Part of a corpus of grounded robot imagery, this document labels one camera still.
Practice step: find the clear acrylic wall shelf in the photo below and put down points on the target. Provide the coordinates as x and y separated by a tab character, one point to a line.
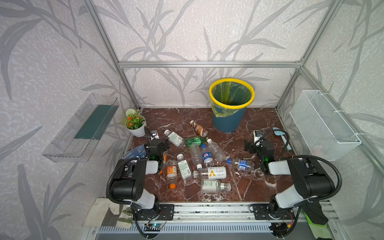
78	139

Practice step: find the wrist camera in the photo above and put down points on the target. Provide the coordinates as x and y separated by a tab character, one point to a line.
154	134
257	135

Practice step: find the left circuit board with wires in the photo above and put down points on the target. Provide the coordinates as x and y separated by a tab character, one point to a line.
156	223

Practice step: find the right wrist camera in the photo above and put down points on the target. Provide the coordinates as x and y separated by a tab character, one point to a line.
257	135

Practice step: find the crushed green plastic bottle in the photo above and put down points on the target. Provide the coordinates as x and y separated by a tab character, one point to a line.
195	141

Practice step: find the square bottle white green label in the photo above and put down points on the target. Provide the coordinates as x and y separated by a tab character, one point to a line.
184	167

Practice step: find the crushed bottle blue label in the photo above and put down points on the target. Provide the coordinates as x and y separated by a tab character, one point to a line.
243	165

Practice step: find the clear water bottle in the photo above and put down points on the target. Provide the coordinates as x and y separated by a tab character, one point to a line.
216	151

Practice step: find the brown Nescafe coffee bottle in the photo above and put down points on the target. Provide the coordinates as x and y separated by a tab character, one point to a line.
198	129

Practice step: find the black green work glove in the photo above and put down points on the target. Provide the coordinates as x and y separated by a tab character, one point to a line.
317	221

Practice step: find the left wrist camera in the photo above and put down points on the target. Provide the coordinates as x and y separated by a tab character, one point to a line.
154	134

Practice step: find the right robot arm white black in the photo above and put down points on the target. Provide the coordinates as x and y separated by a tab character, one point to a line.
314	178

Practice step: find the circuit board with wires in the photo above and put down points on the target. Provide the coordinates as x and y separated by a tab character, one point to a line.
282	229
156	223

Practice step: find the light blue garden trowel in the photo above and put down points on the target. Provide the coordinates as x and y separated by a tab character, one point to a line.
277	132

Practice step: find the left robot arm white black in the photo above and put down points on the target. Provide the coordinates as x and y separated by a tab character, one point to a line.
126	185

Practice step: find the beige cloth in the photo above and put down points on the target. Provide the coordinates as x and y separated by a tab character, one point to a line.
105	213

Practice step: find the white wire mesh basket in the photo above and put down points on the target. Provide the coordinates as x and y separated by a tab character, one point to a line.
325	131

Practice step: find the white pot with artificial plant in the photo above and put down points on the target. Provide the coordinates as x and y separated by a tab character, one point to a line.
135	122

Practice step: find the clear unlabelled plastic bottle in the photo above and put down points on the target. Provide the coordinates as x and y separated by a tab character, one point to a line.
196	154

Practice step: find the clear Pepsi bottle blue cap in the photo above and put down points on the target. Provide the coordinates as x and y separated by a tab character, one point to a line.
207	157

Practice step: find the clear bottle orange label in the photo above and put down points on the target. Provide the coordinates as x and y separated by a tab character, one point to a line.
172	175

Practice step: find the yellow-green plastic bin liner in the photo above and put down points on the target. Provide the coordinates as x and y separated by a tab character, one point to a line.
229	96

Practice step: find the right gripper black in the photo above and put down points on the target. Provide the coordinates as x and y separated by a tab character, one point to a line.
259	147

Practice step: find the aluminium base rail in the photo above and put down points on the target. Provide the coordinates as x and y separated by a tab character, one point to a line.
215	212

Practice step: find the clear bottle yellow logo label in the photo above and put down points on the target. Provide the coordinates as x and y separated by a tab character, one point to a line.
212	173

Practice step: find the right circuit board with wires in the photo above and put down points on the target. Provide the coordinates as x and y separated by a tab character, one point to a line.
282	229

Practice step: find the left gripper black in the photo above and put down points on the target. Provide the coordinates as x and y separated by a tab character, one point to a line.
154	146

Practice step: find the blue bin with yellow rim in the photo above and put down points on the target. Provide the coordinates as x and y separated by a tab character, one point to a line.
228	124

